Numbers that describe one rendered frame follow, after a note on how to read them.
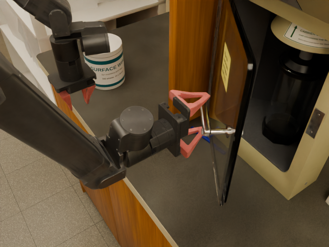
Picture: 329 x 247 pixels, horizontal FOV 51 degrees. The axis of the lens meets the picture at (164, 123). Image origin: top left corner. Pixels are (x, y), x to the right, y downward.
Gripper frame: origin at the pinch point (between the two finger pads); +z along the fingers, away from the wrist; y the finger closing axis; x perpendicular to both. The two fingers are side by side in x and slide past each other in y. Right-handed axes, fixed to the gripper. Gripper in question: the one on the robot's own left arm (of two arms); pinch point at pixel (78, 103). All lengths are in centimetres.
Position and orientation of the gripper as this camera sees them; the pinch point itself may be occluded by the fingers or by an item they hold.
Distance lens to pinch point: 91.8
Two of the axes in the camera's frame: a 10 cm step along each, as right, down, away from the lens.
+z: 0.0, 7.1, 7.0
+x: -5.7, -5.8, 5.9
